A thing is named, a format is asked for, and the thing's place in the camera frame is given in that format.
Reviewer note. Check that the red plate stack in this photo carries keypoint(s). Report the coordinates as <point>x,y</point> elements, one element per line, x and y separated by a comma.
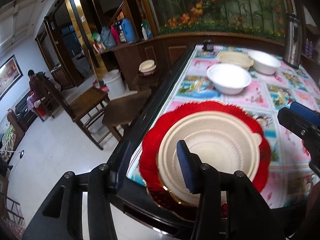
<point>150,145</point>

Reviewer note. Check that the beige bowl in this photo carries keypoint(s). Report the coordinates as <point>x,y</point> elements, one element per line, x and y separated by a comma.
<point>220,139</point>
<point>236,58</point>

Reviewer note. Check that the colourful patterned tablecloth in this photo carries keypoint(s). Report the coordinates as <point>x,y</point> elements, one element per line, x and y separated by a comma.
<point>290,179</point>

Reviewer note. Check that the purple bottles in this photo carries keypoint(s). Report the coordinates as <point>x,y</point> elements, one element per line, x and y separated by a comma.
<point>308,48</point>

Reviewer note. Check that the cream bowls on stool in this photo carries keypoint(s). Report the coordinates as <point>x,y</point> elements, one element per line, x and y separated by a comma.
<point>147,67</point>

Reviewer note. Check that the white spray bottle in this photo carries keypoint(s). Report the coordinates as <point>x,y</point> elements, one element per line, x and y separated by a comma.
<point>145,36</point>

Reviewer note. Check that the framed landscape painting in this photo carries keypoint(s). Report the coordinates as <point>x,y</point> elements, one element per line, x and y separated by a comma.
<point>10,73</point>

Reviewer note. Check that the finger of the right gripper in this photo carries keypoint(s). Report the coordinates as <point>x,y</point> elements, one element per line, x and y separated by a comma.
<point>308,114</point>

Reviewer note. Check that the small black device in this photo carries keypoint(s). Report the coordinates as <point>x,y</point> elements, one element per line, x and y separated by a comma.
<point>208,45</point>

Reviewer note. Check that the stainless steel thermos jug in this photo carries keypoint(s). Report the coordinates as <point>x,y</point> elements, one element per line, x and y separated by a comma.
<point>293,41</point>

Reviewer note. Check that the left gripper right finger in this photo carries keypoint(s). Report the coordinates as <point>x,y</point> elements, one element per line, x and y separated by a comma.
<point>190,164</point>

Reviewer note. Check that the dark sofa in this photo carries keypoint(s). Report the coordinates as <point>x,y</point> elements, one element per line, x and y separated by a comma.
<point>25,117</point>

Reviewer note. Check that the wooden stool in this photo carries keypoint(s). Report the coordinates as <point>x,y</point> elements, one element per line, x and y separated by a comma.
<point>122,111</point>

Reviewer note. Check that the white bowl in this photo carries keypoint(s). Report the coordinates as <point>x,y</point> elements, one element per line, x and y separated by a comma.
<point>229,79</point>
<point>264,63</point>

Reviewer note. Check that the white plastic bucket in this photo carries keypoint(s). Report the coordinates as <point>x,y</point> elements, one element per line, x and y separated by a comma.
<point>114,83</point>

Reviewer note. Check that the red thermos flask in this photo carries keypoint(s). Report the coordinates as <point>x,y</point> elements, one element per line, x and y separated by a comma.
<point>115,34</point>

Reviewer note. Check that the wooden chair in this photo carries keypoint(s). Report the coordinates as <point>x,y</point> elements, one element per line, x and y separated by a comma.
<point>85,110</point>

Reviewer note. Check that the person in dark red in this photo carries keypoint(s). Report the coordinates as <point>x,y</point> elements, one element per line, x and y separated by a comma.
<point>36,87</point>

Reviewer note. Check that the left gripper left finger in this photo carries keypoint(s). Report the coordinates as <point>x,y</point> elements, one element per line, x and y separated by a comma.
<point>119,163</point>

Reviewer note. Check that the grey kettle jug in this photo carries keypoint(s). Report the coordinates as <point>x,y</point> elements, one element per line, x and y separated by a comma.
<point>107,38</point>

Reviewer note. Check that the blue thermos flask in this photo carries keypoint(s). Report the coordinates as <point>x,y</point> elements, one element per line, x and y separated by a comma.
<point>128,30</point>

